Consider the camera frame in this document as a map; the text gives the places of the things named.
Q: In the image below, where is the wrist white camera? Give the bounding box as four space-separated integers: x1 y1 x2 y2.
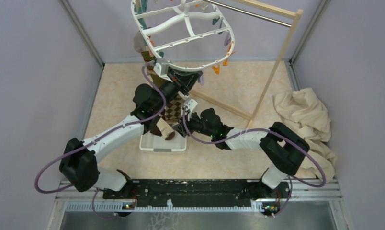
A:
153 58 170 78
181 99 198 114

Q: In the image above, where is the wooden drying rack frame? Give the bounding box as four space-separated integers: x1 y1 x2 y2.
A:
134 0 304 129

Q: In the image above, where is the beige crumpled cloth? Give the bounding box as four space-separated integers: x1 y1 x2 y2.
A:
272 88 337 182

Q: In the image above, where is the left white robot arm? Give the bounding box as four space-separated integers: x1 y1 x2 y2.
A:
59 68 203 198

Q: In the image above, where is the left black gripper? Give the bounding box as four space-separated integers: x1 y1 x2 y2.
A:
152 66 202 112

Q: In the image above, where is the purple cable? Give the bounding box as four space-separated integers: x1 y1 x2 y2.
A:
181 108 327 218
34 62 167 220

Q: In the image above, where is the white plastic basket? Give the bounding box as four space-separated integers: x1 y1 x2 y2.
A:
139 95 189 152

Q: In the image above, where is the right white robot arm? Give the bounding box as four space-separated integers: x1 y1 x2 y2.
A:
180 107 310 197

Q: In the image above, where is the brown checkered sock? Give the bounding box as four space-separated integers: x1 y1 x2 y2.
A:
164 94 185 126

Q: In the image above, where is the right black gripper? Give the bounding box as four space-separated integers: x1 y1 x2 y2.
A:
172 110 214 138

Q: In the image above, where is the white round clip hanger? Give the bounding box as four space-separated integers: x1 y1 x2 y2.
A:
147 0 228 67

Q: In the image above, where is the white slotted cable duct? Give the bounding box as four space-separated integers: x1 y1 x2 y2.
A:
66 200 265 213

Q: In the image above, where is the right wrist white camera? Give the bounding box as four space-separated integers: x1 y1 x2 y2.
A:
181 99 198 114

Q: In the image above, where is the metal hanging rod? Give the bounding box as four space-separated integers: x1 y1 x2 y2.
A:
204 0 292 28

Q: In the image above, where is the beige brown sock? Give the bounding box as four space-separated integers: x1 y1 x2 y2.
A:
156 118 176 141

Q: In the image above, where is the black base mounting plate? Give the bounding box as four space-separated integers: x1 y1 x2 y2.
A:
103 179 291 216

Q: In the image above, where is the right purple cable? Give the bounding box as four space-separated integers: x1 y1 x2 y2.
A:
181 108 327 218

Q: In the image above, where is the orange green sock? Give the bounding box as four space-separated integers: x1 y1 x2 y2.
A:
141 51 163 87

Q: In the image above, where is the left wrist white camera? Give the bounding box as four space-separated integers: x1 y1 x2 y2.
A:
153 58 170 78

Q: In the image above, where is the grey sock on hanger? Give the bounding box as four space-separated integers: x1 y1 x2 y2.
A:
133 31 146 53

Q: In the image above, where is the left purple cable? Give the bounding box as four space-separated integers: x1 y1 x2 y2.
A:
34 62 167 220

